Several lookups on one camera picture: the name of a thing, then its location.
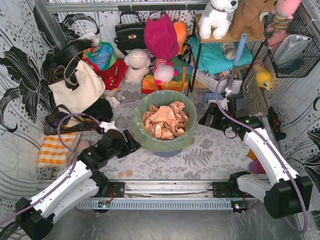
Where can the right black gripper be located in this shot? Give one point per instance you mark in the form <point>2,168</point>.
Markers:
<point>215,119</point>

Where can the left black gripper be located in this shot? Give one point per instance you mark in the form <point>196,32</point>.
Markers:
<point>124,144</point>

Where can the green plastic trash bag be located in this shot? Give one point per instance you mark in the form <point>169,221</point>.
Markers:
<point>158,98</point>

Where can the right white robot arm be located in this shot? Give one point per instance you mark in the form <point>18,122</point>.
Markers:
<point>286,192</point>

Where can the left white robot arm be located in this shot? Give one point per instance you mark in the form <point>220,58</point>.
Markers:
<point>36,216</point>

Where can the blue grey trash bin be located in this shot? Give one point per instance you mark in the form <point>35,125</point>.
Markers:
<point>168,154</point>

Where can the dark brown leather bag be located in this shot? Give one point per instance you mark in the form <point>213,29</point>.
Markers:
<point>68,123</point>

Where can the cream canvas tote bag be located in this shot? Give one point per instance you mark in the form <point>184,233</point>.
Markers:
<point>90,88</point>

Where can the magenta cloth bag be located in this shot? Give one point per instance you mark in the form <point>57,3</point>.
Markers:
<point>160,38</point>

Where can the crumpled brown printed paper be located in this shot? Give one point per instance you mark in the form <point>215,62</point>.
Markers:
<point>166,122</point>

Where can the rainbow striped cloth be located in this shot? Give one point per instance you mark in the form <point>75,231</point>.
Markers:
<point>178,82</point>

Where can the pink plush cylinder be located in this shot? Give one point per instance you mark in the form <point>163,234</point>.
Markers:
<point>84,144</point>

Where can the teal folded cloth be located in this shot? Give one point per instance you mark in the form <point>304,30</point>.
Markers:
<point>212,59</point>

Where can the pink white plush pig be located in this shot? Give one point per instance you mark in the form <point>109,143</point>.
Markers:
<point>163,71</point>

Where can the black orange small toy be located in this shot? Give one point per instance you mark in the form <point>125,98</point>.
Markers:
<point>275,124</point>

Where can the yellow plush duck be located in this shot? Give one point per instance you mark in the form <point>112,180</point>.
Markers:
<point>262,76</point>

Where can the red garment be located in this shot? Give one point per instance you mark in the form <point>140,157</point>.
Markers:
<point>113,76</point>

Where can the orange white checked towel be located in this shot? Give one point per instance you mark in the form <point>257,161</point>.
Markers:
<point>53,154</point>

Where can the white plush lamb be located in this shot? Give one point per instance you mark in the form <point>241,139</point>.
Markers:
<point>138,63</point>

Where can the colourful patterned cloth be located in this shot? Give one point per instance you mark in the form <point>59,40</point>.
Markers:
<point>100,57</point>

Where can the white plush dog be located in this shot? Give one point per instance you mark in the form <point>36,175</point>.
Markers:
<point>216,18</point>

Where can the brown teddy bear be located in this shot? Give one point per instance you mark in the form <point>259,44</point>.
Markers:
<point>247,15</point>

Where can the silver foil pouch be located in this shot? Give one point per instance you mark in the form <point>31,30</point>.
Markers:
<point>291,48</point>

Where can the black round hat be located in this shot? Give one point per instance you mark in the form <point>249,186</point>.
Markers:
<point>63,56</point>

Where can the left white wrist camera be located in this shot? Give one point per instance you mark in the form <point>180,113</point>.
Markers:
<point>106,126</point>

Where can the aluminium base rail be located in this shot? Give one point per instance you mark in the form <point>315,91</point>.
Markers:
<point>145,195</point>

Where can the black wire basket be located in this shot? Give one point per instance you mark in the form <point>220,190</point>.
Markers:
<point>309,58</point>

